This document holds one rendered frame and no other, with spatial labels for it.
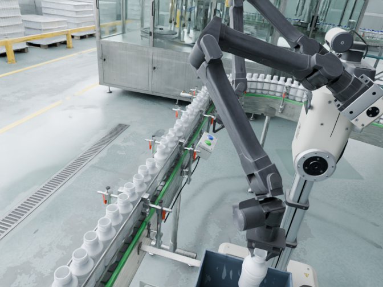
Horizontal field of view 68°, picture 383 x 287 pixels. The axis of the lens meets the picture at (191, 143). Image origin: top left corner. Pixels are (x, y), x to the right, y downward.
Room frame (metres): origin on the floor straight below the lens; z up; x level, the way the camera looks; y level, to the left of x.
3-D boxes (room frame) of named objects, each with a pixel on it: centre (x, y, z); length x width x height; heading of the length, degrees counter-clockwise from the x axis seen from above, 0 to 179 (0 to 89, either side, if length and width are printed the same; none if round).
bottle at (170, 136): (1.17, 0.10, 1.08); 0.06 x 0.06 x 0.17
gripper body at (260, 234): (0.55, -0.22, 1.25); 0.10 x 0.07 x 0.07; 78
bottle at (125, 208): (0.71, 0.20, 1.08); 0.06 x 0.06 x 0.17
